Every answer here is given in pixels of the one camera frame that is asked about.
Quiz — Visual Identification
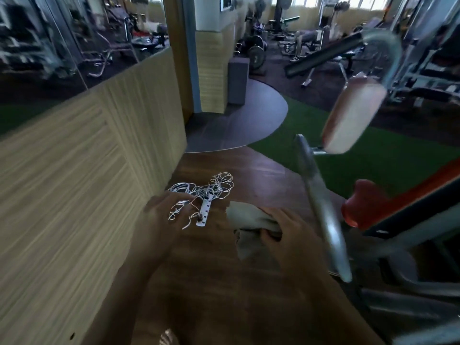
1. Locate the person's left hand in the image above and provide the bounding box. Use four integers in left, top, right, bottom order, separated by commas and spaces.
143, 191, 195, 257

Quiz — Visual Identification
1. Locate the person's right hand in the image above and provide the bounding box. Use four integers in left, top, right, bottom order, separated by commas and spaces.
259, 207, 328, 275

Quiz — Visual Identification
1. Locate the grey cleaning cloth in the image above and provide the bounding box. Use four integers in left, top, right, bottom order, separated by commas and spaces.
225, 201, 283, 261

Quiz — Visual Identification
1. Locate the person's left forearm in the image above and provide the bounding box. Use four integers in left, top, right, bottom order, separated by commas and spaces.
81, 244, 173, 345

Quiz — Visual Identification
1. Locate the person's right forearm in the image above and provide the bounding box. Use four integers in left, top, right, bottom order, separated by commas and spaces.
280, 260, 387, 345

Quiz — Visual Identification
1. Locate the white power strip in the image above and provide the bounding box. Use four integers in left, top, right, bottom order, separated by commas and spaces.
196, 197, 214, 228

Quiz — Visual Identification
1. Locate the silver metal lever bar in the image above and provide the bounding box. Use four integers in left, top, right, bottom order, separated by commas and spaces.
293, 134, 353, 284

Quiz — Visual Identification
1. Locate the red machine seat pad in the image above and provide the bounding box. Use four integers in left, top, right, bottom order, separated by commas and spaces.
341, 158, 460, 231

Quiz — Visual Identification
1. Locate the white and red roller pad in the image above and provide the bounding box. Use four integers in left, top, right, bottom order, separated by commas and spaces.
321, 76, 387, 155

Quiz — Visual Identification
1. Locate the person's bare foot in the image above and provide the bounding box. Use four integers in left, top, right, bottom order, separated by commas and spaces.
159, 328, 181, 345

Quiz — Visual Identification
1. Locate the grey foam box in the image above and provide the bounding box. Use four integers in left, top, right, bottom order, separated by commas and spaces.
228, 57, 250, 105

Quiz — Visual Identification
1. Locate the black weight plates rack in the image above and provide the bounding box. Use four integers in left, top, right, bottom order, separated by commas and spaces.
235, 34, 268, 71

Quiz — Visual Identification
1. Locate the black weight bench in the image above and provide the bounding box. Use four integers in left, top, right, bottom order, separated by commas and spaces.
265, 15, 301, 40

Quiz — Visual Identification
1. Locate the tangled white cable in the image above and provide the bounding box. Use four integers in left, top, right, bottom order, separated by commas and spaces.
167, 172, 234, 230

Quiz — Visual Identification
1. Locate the wall mirror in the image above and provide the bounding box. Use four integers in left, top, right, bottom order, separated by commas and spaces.
0, 0, 170, 138

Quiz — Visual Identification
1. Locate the white cable gym machine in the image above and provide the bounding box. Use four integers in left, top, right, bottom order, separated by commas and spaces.
386, 0, 460, 108

